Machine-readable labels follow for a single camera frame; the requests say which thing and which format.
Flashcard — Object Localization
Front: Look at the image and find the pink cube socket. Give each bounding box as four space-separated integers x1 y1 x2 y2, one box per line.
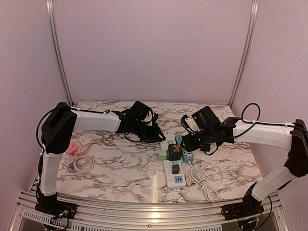
66 142 78 155

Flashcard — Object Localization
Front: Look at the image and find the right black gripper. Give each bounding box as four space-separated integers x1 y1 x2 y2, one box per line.
180 128 215 153

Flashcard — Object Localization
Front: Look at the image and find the aluminium front rail frame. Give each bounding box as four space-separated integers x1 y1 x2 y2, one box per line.
8 190 291 231

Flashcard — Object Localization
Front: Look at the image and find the teal power strip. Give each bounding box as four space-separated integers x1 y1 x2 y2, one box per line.
175 135 194 164

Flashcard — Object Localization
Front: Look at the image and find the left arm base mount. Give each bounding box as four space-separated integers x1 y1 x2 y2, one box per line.
35 191 77 219

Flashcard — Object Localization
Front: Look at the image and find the right aluminium post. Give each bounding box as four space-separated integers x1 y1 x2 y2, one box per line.
228 0 259 108

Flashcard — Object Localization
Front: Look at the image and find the white teal strip cord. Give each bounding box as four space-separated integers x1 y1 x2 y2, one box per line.
185 161 219 202

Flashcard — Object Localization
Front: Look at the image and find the light green plug adapter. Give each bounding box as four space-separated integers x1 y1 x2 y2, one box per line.
158 151 169 161

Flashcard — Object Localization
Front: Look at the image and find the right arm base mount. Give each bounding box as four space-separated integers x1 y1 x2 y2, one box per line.
221 185 264 220

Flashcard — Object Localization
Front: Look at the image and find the small black usb charger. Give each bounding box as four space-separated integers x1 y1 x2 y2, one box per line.
171 164 180 175

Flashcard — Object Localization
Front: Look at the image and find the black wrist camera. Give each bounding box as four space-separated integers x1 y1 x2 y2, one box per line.
180 106 221 133
127 101 158 124

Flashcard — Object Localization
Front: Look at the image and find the beige round power strip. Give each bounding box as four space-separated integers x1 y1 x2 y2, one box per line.
72 135 92 156

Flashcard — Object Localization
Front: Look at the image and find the black power adapter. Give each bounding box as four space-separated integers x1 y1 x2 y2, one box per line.
200 145 210 152

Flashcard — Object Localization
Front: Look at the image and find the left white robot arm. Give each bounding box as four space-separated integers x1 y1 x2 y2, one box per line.
36 101 166 214

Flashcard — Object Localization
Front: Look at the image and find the left aluminium post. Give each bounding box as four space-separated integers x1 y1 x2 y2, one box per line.
46 0 74 106

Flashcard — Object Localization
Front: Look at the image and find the dark green cube adapter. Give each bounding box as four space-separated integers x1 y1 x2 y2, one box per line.
167 143 182 161

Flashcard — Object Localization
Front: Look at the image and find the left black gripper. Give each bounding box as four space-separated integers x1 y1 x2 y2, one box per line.
132 120 166 143

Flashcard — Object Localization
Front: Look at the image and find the aluminium post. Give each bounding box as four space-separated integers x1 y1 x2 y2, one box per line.
46 0 74 106
228 0 259 108

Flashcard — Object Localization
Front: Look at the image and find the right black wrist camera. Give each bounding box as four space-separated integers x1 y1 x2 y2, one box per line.
180 106 221 133

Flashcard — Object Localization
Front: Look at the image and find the white long power strip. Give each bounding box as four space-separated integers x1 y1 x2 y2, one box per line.
158 137 186 191

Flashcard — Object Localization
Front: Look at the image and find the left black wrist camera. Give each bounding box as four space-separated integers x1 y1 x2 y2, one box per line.
127 101 158 124

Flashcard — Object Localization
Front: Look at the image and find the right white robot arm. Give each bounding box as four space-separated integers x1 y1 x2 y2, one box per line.
181 117 308 216

